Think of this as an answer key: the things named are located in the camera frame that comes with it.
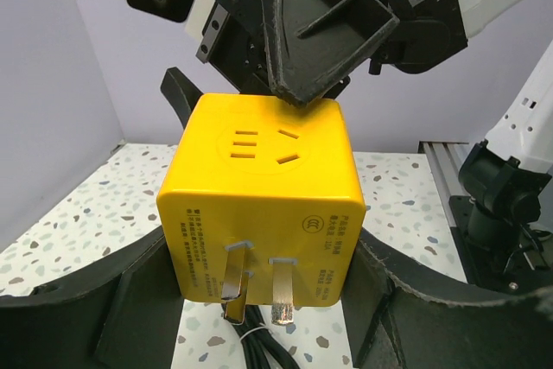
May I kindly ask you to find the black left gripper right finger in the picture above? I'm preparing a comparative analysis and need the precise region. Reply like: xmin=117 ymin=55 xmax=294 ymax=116
xmin=340 ymin=230 xmax=552 ymax=368

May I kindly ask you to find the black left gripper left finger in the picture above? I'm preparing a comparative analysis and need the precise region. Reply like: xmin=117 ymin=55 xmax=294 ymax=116
xmin=1 ymin=227 xmax=184 ymax=368

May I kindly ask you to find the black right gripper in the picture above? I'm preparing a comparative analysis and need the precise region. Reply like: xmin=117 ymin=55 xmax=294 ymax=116
xmin=160 ymin=0 xmax=467 ymax=127

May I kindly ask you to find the yellow cube socket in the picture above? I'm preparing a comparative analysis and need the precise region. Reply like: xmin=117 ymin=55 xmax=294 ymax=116
xmin=156 ymin=93 xmax=366 ymax=326

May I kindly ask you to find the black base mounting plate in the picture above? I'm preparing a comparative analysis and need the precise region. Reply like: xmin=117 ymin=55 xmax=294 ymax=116
xmin=448 ymin=196 xmax=552 ymax=296

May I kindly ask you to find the black power cable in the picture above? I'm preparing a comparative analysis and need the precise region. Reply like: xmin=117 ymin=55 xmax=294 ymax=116
xmin=228 ymin=303 xmax=312 ymax=369

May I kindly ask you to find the aluminium rail frame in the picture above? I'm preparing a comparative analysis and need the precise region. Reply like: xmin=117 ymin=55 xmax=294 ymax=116
xmin=418 ymin=141 xmax=473 ymax=246

